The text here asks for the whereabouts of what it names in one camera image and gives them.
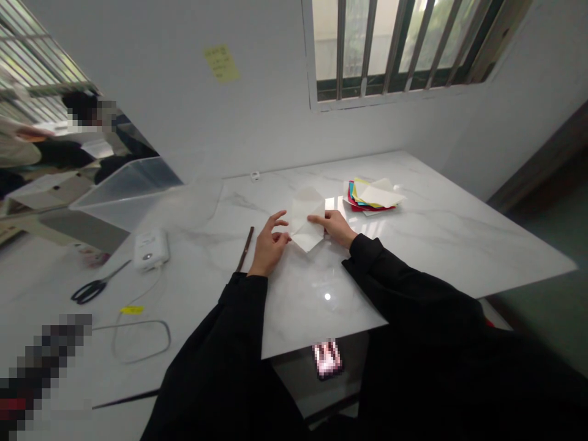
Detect white cable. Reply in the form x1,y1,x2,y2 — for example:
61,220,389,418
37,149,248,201
91,262,173,364

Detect black smartphone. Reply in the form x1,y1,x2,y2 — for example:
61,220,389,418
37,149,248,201
312,338,345,382

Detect yellow sticky note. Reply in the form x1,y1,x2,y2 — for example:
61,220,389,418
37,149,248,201
203,43,241,85

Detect stack of coloured paper sheets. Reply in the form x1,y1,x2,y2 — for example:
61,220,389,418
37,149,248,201
344,176,409,216

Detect thin brown stick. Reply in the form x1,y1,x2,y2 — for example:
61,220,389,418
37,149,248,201
236,225,255,277

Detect person's left hand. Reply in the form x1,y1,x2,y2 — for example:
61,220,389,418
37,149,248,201
247,209,293,278

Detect white rectangular device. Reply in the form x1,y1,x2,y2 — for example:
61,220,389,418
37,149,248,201
134,227,172,273

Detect black handled scissors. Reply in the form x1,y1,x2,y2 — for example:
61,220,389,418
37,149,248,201
69,258,133,306

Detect white paper sheet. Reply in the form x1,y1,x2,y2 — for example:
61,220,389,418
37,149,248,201
288,187,330,253

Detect clear plastic storage bin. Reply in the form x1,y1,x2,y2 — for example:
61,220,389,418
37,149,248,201
68,156,186,236

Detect barred window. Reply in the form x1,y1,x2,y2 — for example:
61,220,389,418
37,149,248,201
301,0,536,114

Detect white cardboard box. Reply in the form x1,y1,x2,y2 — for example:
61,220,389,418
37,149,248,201
3,170,95,214

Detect brown wooden door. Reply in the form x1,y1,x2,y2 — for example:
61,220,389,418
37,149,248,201
486,97,588,214

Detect window with blinds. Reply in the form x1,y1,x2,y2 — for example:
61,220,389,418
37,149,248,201
0,0,101,126

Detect person's right hand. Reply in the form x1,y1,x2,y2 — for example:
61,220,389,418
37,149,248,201
307,209,360,252

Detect black cable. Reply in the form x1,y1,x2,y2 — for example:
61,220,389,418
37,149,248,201
91,389,160,410

